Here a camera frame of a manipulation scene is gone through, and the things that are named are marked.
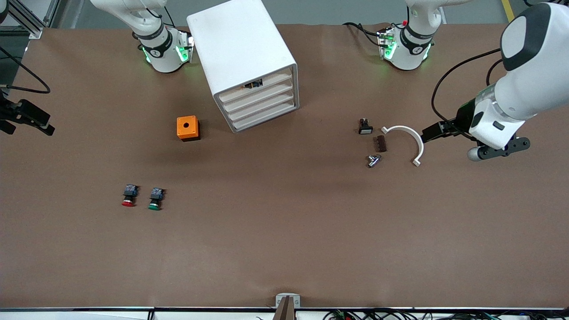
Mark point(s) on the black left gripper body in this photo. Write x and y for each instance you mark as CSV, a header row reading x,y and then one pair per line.
x,y
463,116

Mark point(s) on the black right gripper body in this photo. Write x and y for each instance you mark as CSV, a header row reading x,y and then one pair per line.
x,y
13,111

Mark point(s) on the white cabinet drawer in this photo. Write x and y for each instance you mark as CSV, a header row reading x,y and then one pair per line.
x,y
271,82
260,95
265,112
262,104

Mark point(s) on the yellow push button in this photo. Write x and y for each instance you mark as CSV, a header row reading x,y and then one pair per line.
x,y
253,84

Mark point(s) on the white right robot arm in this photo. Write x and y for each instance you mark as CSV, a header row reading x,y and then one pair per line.
x,y
164,58

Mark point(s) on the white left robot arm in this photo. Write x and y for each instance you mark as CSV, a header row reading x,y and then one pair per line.
x,y
524,89

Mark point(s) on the red push button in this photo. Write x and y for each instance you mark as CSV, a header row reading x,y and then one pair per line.
x,y
129,196

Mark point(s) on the green push button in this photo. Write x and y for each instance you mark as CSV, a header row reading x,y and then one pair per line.
x,y
155,200

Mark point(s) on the white drawer cabinet housing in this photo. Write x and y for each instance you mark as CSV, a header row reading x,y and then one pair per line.
x,y
240,44

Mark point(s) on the small brown terminal block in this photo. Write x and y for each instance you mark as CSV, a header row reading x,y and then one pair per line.
x,y
381,144

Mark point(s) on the small silver metal fitting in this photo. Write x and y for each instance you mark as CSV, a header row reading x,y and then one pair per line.
x,y
374,161

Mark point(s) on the brown table cover sheet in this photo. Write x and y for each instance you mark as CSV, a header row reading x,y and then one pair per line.
x,y
284,222

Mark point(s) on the white curved plastic bracket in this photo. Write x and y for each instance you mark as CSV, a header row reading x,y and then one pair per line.
x,y
384,130

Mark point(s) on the small black switch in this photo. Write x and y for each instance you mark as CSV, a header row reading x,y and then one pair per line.
x,y
365,128

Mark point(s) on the aluminium frame profile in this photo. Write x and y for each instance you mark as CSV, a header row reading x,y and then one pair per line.
x,y
35,33

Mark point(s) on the orange button enclosure box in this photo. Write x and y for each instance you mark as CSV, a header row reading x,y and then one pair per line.
x,y
186,127

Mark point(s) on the grey metal bracket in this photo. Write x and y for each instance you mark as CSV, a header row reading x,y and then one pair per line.
x,y
287,300

